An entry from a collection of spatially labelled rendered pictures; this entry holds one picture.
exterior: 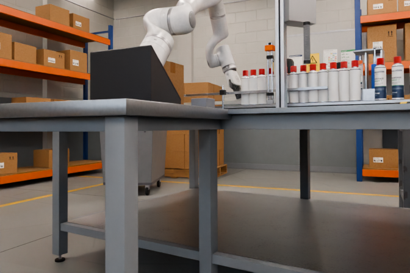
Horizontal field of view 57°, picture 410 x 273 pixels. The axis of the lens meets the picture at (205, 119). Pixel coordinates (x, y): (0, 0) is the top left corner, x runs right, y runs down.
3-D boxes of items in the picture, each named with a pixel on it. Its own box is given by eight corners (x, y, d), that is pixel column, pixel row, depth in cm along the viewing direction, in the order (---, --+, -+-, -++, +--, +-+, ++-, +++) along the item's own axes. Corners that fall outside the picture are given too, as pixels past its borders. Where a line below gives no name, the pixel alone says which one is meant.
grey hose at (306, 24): (311, 63, 192) (311, 22, 192) (309, 63, 189) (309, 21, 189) (304, 64, 194) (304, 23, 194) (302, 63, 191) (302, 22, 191)
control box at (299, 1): (316, 24, 195) (316, -14, 195) (288, 20, 188) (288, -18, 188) (304, 28, 204) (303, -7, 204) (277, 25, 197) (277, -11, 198)
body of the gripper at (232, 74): (230, 66, 220) (237, 83, 218) (238, 68, 229) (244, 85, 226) (220, 71, 224) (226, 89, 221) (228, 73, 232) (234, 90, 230)
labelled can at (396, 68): (404, 100, 179) (404, 56, 180) (403, 99, 175) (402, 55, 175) (392, 100, 182) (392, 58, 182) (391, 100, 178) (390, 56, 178)
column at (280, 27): (287, 112, 194) (286, -18, 195) (284, 112, 190) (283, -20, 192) (279, 112, 197) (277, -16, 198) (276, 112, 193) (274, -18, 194)
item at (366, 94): (385, 102, 195) (385, 52, 196) (382, 100, 184) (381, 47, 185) (357, 102, 203) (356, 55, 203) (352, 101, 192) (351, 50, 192)
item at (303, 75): (309, 103, 203) (309, 65, 203) (307, 103, 199) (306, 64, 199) (300, 103, 206) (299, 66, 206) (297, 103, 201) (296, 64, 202)
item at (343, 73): (351, 102, 192) (350, 61, 193) (348, 101, 188) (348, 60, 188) (340, 102, 195) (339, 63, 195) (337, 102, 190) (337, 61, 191)
